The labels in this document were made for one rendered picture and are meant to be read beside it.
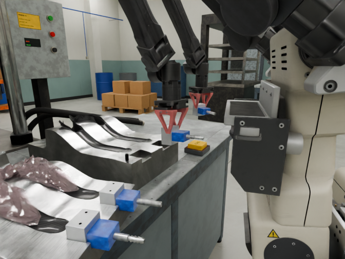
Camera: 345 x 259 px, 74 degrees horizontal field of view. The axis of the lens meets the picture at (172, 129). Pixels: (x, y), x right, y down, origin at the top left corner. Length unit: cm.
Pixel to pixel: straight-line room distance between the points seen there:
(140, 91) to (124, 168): 504
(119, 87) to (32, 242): 557
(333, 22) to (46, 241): 52
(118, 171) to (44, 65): 93
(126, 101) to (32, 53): 433
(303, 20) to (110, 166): 55
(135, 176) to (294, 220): 39
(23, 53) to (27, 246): 108
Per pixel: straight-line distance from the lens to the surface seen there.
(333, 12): 35
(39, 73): 145
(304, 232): 61
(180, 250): 106
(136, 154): 71
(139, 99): 541
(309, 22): 35
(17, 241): 50
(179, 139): 68
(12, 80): 124
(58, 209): 55
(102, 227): 45
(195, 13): 810
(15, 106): 125
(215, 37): 767
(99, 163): 71
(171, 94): 67
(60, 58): 152
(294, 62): 46
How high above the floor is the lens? 114
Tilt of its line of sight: 16 degrees down
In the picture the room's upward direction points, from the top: straight up
